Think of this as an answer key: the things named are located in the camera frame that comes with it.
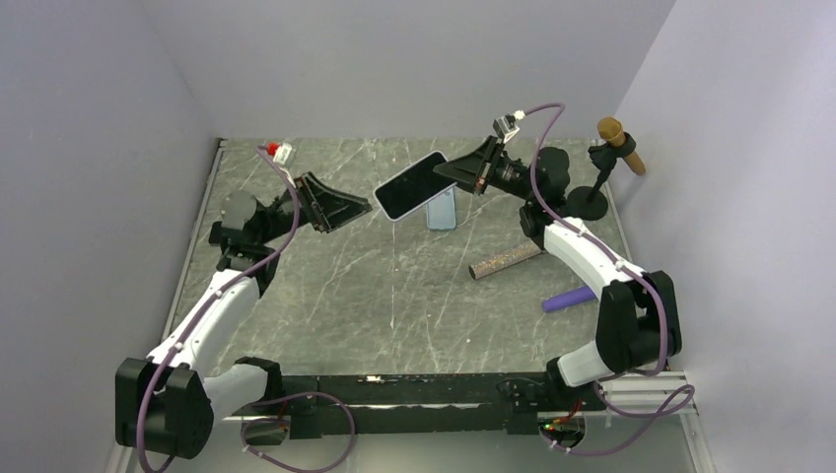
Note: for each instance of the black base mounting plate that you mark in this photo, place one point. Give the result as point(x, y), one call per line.
point(516, 403)

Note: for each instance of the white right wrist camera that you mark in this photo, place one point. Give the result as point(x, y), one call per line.
point(506, 127)

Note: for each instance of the black phone purple frame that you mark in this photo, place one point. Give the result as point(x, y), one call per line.
point(216, 236)

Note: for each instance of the glitter rhinestone microphone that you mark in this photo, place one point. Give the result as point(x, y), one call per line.
point(503, 260)

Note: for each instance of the light blue phone case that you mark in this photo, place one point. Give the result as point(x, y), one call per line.
point(441, 212)

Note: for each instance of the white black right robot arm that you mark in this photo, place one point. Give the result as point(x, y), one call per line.
point(637, 322)

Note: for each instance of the black round mic stand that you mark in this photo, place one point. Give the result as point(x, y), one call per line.
point(588, 202)

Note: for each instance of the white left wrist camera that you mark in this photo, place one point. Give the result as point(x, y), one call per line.
point(281, 153)

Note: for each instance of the gold microphone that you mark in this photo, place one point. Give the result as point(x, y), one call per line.
point(612, 132)

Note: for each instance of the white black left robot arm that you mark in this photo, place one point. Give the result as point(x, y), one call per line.
point(167, 402)

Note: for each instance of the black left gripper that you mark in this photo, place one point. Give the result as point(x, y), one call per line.
point(331, 208)

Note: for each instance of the purple microphone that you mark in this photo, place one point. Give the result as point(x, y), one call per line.
point(568, 299)

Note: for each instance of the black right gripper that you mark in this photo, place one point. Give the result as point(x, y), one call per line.
point(467, 170)

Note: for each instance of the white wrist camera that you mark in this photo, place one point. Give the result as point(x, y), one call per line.
point(281, 153)
point(506, 127)

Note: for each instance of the aluminium frame rail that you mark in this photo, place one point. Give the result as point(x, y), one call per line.
point(631, 396)

